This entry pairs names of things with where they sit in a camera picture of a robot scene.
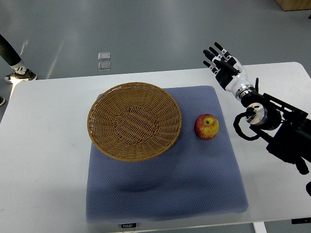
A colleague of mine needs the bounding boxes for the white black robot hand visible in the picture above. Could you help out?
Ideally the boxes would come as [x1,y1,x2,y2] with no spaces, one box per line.
[203,42,254,96]

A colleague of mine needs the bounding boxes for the red yellow apple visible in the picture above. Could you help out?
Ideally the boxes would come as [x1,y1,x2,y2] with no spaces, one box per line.
[194,114,220,140]

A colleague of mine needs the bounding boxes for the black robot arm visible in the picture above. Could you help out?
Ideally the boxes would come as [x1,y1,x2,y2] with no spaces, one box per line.
[233,85,311,175]

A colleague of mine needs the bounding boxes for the brown wicker basket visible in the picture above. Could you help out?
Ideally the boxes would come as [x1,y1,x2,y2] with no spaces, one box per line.
[87,82,182,162]

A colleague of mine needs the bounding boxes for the wooden box corner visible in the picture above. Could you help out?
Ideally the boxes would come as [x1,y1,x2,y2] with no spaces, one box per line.
[276,0,311,11]

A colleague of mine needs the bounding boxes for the blue quilted cushion mat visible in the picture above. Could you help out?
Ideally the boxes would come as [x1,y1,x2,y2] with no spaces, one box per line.
[86,85,248,224]

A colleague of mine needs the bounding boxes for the lower metal floor plate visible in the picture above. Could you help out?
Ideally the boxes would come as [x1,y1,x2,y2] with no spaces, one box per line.
[98,61,111,71]

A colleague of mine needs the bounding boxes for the metal floor plate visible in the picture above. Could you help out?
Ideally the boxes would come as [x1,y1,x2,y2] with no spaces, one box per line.
[98,61,111,71]
[98,52,111,61]

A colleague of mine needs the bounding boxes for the upper metal floor plate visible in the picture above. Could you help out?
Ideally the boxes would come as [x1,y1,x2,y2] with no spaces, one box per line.
[98,52,111,61]

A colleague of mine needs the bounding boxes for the white table leg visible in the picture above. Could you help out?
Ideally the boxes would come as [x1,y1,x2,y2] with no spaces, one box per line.
[253,222,267,233]

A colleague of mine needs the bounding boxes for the black table control panel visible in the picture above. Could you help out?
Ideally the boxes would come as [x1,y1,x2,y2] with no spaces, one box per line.
[291,217,311,225]

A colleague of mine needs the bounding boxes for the black table label tag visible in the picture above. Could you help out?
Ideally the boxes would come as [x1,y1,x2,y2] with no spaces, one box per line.
[121,223,137,229]

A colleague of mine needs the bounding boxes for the person leg dark trousers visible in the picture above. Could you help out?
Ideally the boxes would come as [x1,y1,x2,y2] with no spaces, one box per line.
[0,35,21,67]

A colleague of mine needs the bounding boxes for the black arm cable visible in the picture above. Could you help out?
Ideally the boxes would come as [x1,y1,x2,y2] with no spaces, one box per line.
[233,112,262,141]

